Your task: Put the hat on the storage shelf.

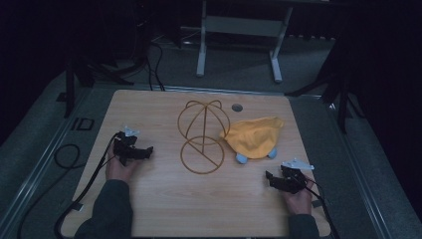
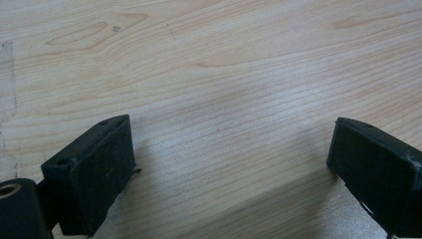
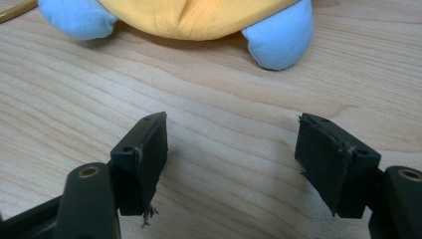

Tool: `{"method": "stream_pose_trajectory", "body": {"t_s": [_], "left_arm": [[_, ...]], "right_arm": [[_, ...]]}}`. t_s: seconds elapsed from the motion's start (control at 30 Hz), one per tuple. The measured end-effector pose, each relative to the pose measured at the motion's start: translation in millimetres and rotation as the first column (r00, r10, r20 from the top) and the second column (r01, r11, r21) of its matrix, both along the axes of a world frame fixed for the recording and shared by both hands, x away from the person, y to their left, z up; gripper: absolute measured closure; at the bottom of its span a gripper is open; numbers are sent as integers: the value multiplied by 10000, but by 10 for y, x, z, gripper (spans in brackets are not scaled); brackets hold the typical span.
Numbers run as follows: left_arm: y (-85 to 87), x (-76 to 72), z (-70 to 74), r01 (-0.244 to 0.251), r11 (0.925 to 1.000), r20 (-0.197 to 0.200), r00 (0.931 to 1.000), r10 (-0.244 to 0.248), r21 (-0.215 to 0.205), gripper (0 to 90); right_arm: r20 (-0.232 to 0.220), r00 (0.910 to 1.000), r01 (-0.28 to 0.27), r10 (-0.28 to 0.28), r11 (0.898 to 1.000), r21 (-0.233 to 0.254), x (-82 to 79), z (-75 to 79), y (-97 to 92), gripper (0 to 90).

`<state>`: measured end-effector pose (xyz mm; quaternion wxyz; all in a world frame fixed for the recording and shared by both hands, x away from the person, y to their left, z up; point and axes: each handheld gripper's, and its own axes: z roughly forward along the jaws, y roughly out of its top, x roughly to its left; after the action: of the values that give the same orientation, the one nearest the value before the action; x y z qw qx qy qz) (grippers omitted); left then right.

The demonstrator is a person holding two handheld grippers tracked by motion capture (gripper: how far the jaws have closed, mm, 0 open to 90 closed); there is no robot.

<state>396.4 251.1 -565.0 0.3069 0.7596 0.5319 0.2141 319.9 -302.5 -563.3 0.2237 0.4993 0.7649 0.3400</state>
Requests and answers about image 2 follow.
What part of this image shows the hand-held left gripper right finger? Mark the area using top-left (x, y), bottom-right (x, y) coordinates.
top-left (325, 117), bottom-right (422, 239)

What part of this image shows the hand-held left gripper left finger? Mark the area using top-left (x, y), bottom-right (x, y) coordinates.
top-left (40, 114), bottom-right (137, 238)

